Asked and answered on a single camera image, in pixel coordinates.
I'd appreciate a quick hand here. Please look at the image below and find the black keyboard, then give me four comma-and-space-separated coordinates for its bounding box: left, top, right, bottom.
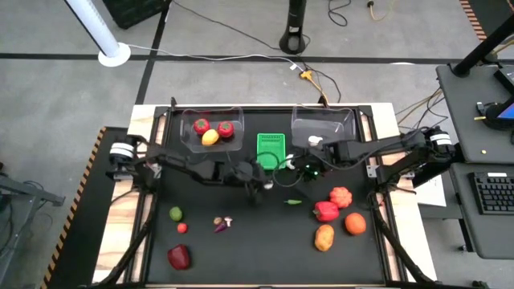
467, 172, 514, 216

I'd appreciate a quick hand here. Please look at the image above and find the black pole floor stand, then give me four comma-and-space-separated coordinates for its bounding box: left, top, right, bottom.
279, 0, 308, 56

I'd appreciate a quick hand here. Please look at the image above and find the yellow floor cable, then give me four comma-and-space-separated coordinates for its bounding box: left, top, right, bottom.
367, 0, 397, 22

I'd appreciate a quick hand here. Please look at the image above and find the black floor cable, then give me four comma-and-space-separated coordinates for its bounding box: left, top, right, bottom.
171, 0, 282, 51

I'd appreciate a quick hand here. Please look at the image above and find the clear plastic bin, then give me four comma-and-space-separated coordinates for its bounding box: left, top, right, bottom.
179, 106, 246, 154
291, 104, 357, 150

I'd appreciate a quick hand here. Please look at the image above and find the yellow lemon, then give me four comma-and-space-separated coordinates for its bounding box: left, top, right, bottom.
201, 128, 221, 147

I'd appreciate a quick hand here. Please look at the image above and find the white floor cable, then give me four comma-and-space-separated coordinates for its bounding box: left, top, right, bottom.
127, 43, 300, 69

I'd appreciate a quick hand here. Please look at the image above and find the orange-red ridged pumpkin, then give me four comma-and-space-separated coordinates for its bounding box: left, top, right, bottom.
328, 186, 353, 210

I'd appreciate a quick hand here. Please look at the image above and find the orange fruit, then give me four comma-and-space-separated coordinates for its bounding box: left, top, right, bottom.
344, 212, 368, 236

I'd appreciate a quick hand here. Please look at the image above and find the white paper sheet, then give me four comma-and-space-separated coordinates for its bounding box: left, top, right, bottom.
415, 176, 447, 208

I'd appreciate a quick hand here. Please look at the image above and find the gray metal stand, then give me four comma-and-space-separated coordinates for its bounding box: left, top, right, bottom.
0, 160, 66, 289

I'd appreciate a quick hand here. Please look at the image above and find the black slanted pole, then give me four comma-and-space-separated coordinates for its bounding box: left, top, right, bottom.
452, 14, 514, 78

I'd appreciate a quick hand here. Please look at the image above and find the black crate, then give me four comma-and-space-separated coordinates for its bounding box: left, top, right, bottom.
102, 0, 172, 30

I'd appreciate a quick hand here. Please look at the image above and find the black coiled cable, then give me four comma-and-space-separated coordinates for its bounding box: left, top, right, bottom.
327, 0, 353, 28

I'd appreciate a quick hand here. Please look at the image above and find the black aluminium table frame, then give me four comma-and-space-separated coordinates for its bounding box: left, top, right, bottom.
90, 96, 439, 289

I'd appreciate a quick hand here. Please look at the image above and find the black monitor stand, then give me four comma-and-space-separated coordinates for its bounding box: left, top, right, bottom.
477, 66, 514, 132

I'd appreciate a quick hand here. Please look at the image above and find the black striped-edge floor mat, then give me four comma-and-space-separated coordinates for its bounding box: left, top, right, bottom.
459, 0, 514, 43
39, 126, 133, 289

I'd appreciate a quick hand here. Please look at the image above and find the white pole floor stand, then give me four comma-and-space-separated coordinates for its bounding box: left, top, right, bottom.
63, 0, 132, 68

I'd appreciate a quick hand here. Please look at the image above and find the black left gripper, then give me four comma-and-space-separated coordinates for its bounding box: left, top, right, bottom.
226, 159, 268, 208

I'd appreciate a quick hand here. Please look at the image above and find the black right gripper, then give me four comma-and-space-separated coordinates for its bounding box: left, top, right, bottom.
289, 154, 337, 193

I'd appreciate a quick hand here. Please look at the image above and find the green plastic basket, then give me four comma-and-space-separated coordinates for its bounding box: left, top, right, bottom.
255, 132, 288, 171

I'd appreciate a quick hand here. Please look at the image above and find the red bell pepper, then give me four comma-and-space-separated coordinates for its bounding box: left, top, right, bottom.
312, 200, 341, 223

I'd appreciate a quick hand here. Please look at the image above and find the gray desk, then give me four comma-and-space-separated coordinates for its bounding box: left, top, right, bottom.
449, 162, 514, 260
436, 63, 514, 164

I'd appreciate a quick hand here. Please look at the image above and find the brown-yellow potato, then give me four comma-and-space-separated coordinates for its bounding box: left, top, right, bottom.
313, 223, 336, 253

